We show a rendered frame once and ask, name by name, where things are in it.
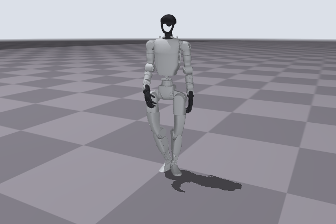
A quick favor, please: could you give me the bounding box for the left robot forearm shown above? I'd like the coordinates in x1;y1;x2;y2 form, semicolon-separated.
185;67;194;95

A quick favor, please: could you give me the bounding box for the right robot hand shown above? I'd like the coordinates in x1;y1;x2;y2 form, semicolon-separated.
143;84;157;108

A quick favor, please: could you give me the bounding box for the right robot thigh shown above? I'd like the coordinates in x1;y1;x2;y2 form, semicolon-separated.
146;90;166;138

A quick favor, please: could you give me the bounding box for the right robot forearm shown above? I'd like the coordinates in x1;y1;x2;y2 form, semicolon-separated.
142;70;152;91

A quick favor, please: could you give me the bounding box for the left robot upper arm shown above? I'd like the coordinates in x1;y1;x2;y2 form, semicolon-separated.
179;40;192;74

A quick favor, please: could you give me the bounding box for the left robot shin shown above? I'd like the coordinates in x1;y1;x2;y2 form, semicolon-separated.
171;135;182;166

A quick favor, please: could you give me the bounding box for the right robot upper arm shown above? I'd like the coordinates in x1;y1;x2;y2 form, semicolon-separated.
145;40;155;72

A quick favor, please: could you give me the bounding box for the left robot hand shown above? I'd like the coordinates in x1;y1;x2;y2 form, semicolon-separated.
186;91;194;113

